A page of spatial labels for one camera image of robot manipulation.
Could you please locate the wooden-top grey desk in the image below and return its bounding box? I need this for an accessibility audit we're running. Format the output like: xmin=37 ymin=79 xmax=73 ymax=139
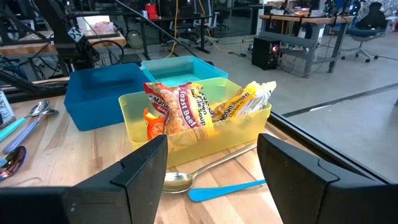
xmin=259 ymin=14 xmax=355 ymax=78

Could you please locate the spoon with teal handle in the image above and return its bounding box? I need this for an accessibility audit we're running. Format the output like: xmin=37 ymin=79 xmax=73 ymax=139
xmin=0 ymin=99 xmax=50 ymax=142

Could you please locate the blue office chair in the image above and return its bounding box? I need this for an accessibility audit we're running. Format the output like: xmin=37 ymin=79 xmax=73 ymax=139
xmin=340 ymin=1 xmax=389 ymax=63

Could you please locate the light green bag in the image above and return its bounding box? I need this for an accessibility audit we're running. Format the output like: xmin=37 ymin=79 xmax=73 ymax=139
xmin=126 ymin=29 xmax=144 ymax=50

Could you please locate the spoon with lilac handle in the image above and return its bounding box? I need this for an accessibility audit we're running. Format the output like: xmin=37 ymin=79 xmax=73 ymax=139
xmin=2 ymin=108 xmax=60 ymax=155

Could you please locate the yellow cable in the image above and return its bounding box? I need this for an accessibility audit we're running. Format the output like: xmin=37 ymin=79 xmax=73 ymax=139
xmin=164 ymin=0 xmax=237 ymax=60

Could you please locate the black computer tower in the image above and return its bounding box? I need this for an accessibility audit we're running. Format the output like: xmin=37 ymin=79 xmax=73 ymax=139
xmin=251 ymin=37 xmax=280 ymax=71

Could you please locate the dark blue plastic bin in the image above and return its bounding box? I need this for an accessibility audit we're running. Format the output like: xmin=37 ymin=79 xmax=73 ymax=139
xmin=63 ymin=63 xmax=150 ymax=131

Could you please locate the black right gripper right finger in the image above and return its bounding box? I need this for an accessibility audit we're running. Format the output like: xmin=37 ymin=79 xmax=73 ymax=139
xmin=257 ymin=133 xmax=398 ymax=224

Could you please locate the yellow chicken ramen packet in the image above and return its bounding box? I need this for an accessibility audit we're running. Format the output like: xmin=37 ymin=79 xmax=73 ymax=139
xmin=212 ymin=80 xmax=277 ymax=124

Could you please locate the butcher-block work table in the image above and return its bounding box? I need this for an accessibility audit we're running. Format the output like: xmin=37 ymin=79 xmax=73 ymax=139
xmin=0 ymin=29 xmax=127 ymax=58

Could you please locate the red container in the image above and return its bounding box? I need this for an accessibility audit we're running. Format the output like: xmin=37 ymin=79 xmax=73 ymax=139
xmin=145 ymin=3 xmax=158 ymax=21

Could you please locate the translucent yellow plastic bin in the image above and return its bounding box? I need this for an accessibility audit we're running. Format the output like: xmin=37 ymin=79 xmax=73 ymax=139
xmin=118 ymin=77 xmax=272 ymax=169

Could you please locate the grey mesh office chair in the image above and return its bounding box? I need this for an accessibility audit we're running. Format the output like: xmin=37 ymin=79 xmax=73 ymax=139
xmin=167 ymin=9 xmax=218 ymax=47

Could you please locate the plain silver spoon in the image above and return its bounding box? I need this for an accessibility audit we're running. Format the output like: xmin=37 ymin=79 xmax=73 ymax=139
xmin=162 ymin=143 xmax=259 ymax=194

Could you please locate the teal plastic bin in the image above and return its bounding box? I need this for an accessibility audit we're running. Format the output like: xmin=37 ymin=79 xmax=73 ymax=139
xmin=141 ymin=55 xmax=229 ymax=87

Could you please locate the orange roast beef ramen packet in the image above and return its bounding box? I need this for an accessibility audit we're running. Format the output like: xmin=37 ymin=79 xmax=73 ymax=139
xmin=142 ymin=82 xmax=216 ymax=154

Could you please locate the black spoon with blue handle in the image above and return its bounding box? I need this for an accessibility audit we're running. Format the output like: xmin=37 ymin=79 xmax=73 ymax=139
xmin=188 ymin=179 xmax=267 ymax=203

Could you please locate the white box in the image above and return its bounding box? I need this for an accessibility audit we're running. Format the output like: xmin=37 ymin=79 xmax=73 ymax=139
xmin=76 ymin=15 xmax=112 ymax=34

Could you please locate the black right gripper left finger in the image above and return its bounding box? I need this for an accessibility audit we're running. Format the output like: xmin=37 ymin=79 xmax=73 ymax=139
xmin=0 ymin=134 xmax=169 ymax=224

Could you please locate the iridescent rainbow spoon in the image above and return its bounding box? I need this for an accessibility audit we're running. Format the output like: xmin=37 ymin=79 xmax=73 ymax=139
xmin=0 ymin=146 xmax=27 ymax=183

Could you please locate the black office desk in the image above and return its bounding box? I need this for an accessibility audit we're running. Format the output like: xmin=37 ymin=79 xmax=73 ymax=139
xmin=136 ymin=14 xmax=212 ymax=60

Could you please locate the thin black cable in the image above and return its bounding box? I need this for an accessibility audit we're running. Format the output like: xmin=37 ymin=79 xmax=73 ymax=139
xmin=114 ymin=0 xmax=215 ymax=66

